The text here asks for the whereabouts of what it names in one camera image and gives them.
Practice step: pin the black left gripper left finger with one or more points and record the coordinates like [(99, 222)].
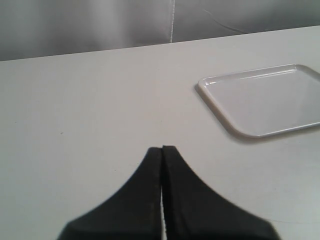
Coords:
[(133, 213)]

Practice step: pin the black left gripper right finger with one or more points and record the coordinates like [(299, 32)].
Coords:
[(193, 211)]

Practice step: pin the white plastic tray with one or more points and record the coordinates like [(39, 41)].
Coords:
[(264, 102)]

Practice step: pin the white backdrop curtain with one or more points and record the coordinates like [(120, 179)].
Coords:
[(38, 28)]

